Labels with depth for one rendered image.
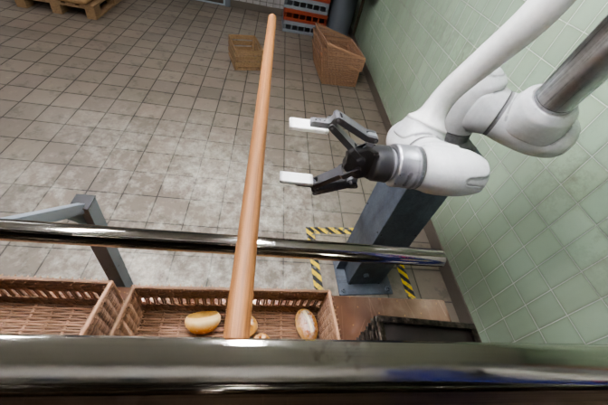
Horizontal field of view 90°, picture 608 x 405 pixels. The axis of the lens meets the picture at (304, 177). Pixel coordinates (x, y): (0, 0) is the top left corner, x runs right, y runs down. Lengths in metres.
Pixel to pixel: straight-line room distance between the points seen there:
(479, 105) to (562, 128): 0.21
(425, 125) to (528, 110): 0.38
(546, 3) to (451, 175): 0.32
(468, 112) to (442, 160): 0.49
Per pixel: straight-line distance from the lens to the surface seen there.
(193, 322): 0.99
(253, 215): 0.47
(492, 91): 1.11
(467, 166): 0.67
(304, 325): 1.01
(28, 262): 2.06
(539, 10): 0.71
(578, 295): 1.57
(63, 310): 1.17
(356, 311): 1.14
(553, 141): 1.13
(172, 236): 0.49
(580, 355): 0.23
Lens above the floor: 1.58
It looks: 44 degrees down
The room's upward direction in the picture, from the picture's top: 15 degrees clockwise
